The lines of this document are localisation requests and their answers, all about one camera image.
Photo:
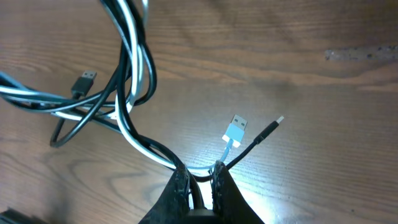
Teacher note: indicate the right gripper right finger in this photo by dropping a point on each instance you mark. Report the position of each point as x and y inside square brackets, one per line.
[228, 202]

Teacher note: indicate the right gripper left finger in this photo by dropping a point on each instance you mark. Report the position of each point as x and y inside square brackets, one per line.
[173, 203]

